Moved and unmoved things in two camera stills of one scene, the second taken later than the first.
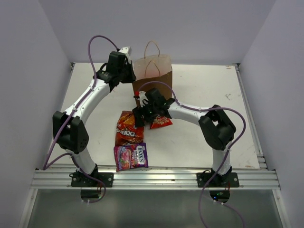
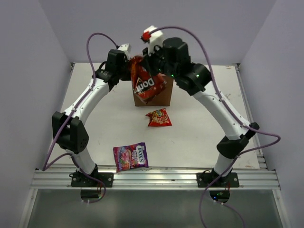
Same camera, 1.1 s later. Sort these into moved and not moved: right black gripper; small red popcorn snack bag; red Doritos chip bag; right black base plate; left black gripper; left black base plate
Moved: right black gripper; red Doritos chip bag
Not moved: left black gripper; right black base plate; small red popcorn snack bag; left black base plate
